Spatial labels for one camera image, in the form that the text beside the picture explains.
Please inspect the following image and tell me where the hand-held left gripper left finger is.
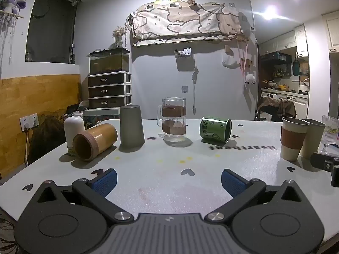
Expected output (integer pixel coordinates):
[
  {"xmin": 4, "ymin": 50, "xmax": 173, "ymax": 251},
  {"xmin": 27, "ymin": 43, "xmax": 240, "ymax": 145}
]
[{"xmin": 26, "ymin": 168, "xmax": 134, "ymax": 224}]

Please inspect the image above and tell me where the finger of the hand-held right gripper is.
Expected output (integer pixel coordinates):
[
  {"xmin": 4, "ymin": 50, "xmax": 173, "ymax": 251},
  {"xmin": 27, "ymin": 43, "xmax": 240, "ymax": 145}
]
[{"xmin": 310, "ymin": 152, "xmax": 339, "ymax": 187}]

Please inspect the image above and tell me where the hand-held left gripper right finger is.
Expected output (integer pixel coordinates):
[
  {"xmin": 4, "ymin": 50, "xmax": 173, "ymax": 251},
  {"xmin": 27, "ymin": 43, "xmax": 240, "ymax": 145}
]
[{"xmin": 205, "ymin": 168, "xmax": 313, "ymax": 223}]

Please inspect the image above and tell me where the plain beige paper cup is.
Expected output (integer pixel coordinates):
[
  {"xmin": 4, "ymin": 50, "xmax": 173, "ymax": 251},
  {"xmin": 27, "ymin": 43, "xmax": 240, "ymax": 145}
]
[{"xmin": 300, "ymin": 118, "xmax": 327, "ymax": 159}]

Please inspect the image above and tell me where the paper cup with brown sleeve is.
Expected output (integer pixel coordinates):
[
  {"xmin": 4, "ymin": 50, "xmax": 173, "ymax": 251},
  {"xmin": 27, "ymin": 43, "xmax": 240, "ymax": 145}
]
[{"xmin": 280, "ymin": 117, "xmax": 310, "ymax": 162}]

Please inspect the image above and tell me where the bamboo cup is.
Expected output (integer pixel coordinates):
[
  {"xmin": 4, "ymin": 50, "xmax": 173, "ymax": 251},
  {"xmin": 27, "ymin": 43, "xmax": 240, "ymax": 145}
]
[{"xmin": 72, "ymin": 123, "xmax": 118, "ymax": 162}]

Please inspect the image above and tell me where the green printed tin cup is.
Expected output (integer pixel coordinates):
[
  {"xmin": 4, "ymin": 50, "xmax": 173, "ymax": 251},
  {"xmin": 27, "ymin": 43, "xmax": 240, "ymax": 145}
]
[{"xmin": 200, "ymin": 116, "xmax": 233, "ymax": 144}]

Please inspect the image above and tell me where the grey cup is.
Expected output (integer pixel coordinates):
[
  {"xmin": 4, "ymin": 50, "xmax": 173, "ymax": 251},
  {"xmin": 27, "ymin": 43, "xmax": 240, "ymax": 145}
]
[{"xmin": 119, "ymin": 105, "xmax": 146, "ymax": 148}]

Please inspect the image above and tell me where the ribbed glass goblet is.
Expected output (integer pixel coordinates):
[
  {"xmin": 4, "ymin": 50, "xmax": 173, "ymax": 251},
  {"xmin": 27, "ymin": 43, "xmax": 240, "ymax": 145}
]
[{"xmin": 317, "ymin": 115, "xmax": 339, "ymax": 154}]

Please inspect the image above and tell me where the white cylindrical bottle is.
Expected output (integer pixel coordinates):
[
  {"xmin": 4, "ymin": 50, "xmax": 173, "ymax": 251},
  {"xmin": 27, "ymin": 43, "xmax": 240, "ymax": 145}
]
[{"xmin": 64, "ymin": 116, "xmax": 85, "ymax": 156}]

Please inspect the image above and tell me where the chair with draped clothes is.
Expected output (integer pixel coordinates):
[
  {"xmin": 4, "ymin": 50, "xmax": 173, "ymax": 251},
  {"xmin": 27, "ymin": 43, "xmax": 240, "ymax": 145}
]
[{"xmin": 255, "ymin": 96, "xmax": 296, "ymax": 122}]

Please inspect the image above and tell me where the dark bag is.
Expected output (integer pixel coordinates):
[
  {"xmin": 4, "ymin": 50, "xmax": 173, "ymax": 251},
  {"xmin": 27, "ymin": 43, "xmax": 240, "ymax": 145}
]
[{"xmin": 30, "ymin": 116, "xmax": 67, "ymax": 162}]

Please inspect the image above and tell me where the glass mug with brown bands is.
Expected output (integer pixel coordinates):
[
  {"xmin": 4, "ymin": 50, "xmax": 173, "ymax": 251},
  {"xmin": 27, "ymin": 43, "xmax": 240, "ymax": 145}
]
[{"xmin": 157, "ymin": 98, "xmax": 187, "ymax": 142}]

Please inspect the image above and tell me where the white washing machine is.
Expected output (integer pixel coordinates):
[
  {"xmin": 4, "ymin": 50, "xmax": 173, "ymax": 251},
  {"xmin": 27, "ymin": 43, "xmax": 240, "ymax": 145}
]
[{"xmin": 261, "ymin": 90, "xmax": 279, "ymax": 104}]

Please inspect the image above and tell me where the white drawer unit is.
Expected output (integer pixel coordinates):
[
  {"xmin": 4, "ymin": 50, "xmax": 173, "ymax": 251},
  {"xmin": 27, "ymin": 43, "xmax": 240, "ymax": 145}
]
[{"xmin": 87, "ymin": 72, "xmax": 132, "ymax": 109}]

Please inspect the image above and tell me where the glass fish tank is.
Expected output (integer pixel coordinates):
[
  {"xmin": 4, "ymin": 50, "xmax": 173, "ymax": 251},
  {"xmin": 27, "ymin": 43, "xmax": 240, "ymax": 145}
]
[{"xmin": 89, "ymin": 48, "xmax": 130, "ymax": 76}]

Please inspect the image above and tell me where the white hanging bag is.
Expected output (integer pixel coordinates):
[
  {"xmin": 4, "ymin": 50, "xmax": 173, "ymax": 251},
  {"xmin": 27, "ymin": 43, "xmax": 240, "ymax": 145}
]
[{"xmin": 222, "ymin": 45, "xmax": 239, "ymax": 69}]

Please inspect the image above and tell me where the dried flower bunch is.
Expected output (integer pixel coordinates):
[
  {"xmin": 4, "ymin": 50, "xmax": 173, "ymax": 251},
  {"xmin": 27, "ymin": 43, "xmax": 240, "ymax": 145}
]
[{"xmin": 112, "ymin": 26, "xmax": 127, "ymax": 50}]

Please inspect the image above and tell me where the dark window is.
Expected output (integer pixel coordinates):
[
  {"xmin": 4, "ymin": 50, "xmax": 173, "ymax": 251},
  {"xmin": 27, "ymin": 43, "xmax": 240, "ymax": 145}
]
[{"xmin": 25, "ymin": 0, "xmax": 80, "ymax": 64}]

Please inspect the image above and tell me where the printed blanket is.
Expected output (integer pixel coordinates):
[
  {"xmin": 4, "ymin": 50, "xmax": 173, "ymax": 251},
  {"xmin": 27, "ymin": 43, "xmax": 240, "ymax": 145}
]
[{"xmin": 129, "ymin": 1, "xmax": 245, "ymax": 47}]

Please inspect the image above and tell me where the purple plush toy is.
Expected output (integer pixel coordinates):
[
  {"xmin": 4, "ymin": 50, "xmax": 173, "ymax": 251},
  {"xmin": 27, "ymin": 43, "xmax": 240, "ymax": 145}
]
[{"xmin": 0, "ymin": 0, "xmax": 27, "ymax": 16}]

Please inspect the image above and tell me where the white power cable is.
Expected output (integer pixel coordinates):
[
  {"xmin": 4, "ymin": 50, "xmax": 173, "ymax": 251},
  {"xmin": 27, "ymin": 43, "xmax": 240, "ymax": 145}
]
[{"xmin": 24, "ymin": 129, "xmax": 30, "ymax": 165}]

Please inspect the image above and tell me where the white wall socket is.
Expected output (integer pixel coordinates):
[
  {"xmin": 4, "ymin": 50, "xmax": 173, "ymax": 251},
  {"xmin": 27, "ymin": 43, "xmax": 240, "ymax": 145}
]
[{"xmin": 19, "ymin": 113, "xmax": 39, "ymax": 132}]

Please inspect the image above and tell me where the hanging grey cord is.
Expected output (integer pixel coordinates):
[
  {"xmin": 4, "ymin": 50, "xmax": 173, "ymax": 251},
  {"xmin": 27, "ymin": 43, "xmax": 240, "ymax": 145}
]
[{"xmin": 191, "ymin": 66, "xmax": 200, "ymax": 113}]

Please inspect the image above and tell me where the white kitchen wall cabinet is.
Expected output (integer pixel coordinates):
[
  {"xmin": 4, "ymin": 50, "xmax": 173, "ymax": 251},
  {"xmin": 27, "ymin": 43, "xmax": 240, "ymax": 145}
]
[{"xmin": 258, "ymin": 24, "xmax": 309, "ymax": 58}]

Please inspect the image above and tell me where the macrame wall hanging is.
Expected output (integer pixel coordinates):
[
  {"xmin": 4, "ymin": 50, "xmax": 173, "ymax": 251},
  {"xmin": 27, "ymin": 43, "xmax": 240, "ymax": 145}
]
[{"xmin": 0, "ymin": 10, "xmax": 24, "ymax": 66}]

